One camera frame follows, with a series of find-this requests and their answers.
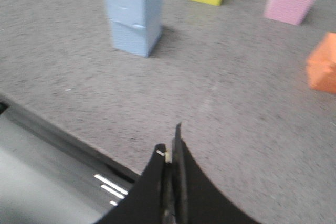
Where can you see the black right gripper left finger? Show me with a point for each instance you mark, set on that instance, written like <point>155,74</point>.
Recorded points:
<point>150,200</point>

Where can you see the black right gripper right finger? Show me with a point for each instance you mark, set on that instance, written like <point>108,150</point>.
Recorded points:
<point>196,198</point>

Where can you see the damaged orange foam block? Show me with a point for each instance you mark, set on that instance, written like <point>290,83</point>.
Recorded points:
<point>321,65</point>

